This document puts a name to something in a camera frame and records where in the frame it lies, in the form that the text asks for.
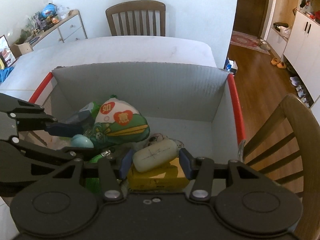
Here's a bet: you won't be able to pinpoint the silver foil snack bag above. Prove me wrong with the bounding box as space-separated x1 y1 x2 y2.
145 133 184 149

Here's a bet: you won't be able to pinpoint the wooden chair beside box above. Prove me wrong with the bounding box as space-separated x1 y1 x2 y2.
242 94 319 239

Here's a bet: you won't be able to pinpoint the red patterned door mat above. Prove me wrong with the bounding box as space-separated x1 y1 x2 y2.
230 31 270 55

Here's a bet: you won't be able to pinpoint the blue cloth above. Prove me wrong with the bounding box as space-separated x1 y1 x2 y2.
0 67 14 83

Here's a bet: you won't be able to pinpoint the large white wall cabinet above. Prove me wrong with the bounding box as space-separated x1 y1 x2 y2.
267 0 319 106

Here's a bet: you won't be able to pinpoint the red white snack bag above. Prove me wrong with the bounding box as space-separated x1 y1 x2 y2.
0 35 16 67

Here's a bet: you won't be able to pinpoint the white green plastic bag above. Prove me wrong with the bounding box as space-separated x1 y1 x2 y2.
63 102 101 131

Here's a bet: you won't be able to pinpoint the green tassel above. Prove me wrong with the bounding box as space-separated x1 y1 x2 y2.
85 153 106 196

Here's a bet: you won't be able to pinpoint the green white plush sachet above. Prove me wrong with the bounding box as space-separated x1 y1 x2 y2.
89 98 150 149

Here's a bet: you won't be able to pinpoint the dark wooden door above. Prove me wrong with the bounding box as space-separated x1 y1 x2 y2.
233 0 268 37

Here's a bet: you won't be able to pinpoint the red cardboard shoe box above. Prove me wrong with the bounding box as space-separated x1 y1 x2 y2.
30 62 245 164

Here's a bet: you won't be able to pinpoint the wooden chair at far side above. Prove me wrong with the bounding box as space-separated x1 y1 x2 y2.
105 0 166 36

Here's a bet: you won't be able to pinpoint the orange slippers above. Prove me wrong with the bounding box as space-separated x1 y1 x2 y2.
271 57 286 69

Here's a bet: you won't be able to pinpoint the white sideboard with drawers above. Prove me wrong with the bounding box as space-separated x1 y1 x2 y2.
29 9 87 51

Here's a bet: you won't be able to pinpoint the blue helmet toy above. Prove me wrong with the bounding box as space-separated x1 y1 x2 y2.
41 3 56 18

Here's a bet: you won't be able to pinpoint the cardboard box on sideboard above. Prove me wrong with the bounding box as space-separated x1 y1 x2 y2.
10 42 33 58

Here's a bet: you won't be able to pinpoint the yellow rectangular box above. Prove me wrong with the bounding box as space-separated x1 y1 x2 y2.
127 158 189 192

